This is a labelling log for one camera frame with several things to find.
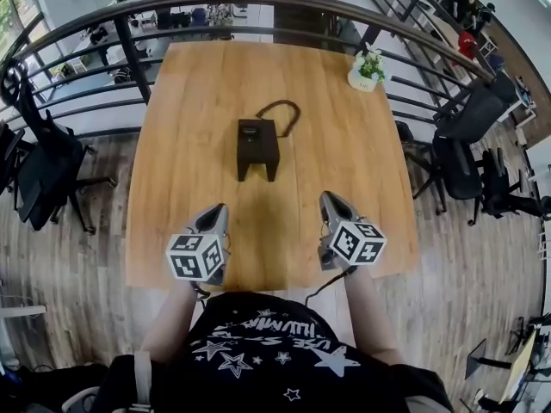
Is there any white potted plant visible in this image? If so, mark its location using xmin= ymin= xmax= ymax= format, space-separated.
xmin=347 ymin=42 xmax=389 ymax=92

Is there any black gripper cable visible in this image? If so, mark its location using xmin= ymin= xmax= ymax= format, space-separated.
xmin=304 ymin=270 xmax=350 ymax=307

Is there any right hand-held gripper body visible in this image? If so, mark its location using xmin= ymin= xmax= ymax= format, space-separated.
xmin=318 ymin=190 xmax=387 ymax=274

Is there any person's left forearm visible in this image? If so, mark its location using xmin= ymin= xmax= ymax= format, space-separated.
xmin=139 ymin=280 xmax=204 ymax=355

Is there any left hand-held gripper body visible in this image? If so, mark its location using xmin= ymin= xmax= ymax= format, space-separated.
xmin=165 ymin=203 xmax=230 ymax=287

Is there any person's right forearm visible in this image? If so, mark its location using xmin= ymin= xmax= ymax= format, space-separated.
xmin=342 ymin=267 xmax=409 ymax=367

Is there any dark metal railing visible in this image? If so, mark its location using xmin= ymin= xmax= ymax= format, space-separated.
xmin=0 ymin=0 xmax=496 ymax=139

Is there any black office chair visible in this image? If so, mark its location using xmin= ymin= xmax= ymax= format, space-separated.
xmin=0 ymin=58 xmax=118 ymax=237
xmin=430 ymin=71 xmax=517 ymax=227
xmin=473 ymin=146 xmax=551 ymax=222

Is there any black desk telephone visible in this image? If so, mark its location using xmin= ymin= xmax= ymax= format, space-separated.
xmin=236 ymin=118 xmax=282 ymax=183

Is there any grey backpack strap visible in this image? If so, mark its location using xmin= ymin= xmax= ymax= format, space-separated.
xmin=132 ymin=350 xmax=155 ymax=413

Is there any black star-print shirt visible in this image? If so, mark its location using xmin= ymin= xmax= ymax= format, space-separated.
xmin=92 ymin=291 xmax=454 ymax=413

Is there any wooden desk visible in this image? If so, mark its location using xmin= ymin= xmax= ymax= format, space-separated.
xmin=125 ymin=40 xmax=421 ymax=293

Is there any dark coiled telephone cord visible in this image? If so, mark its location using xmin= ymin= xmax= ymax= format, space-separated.
xmin=256 ymin=99 xmax=301 ymax=139

